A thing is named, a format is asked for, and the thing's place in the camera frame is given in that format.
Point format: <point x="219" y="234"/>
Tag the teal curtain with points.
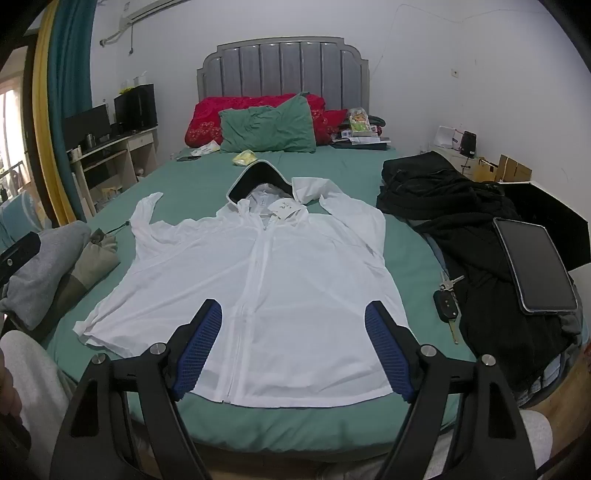
<point x="69" y="69"/>

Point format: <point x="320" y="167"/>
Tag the light blue cloth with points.
<point x="18" y="217"/>

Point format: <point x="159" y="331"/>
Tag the stack of books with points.
<point x="360" y="142"/>

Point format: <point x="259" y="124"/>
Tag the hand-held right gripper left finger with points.
<point x="198" y="350"/>

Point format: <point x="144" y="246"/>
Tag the bed with green sheet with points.
<point x="207" y="170"/>

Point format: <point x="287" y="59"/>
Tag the red pillow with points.
<point x="207" y="120"/>

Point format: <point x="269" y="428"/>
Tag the black car key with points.
<point x="445" y="307"/>

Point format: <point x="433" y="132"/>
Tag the yellow packet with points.
<point x="244" y="158"/>

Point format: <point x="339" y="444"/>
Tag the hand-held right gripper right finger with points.
<point x="392" y="350"/>

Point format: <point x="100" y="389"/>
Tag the white printed packet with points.
<point x="205" y="148"/>

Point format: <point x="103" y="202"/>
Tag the grey padded headboard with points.
<point x="281" y="69"/>

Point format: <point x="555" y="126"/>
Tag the person's left hand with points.
<point x="8" y="383"/>

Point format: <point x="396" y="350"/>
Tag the black monitor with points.
<point x="85" y="122"/>

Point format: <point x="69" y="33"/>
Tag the small cardboard box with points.
<point x="485" y="171"/>

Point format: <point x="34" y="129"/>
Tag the metal cup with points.
<point x="89" y="141"/>

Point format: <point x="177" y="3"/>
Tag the white air conditioner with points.
<point x="138" y="14"/>

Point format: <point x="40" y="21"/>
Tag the black computer tower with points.
<point x="136" y="108"/>

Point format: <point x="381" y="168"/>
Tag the person's leg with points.
<point x="37" y="392"/>
<point x="535" y="438"/>

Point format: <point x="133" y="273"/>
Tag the large cardboard box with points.
<point x="515" y="170"/>

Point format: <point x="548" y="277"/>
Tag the olive cloth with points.
<point x="92" y="272"/>

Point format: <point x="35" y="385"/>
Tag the beige computer desk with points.
<point x="138" y="143"/>

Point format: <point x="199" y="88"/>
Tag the green snack bag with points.
<point x="359" y="121"/>

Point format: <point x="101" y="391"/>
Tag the tablet in grey case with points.
<point x="535" y="263"/>

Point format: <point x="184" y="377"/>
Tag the green pillow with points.
<point x="268" y="129"/>

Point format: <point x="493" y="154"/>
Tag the yellow curtain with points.
<point x="46" y="115"/>

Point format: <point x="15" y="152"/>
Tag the black clothes pile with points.
<point x="443" y="194"/>

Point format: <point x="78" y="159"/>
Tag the white hooded jacket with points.
<point x="286" y="277"/>

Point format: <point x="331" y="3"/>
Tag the grey cloth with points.
<point x="46" y="267"/>

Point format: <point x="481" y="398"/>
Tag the black speaker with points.
<point x="467" y="143"/>

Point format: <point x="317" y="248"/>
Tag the white box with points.
<point x="445" y="136"/>

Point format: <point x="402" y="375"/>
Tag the person's right leg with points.
<point x="535" y="438"/>

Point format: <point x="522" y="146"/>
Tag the white nightstand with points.
<point x="450" y="156"/>

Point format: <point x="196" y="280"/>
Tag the person's left leg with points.
<point x="37" y="392"/>

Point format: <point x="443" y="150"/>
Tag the black remote control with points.
<point x="189" y="158"/>

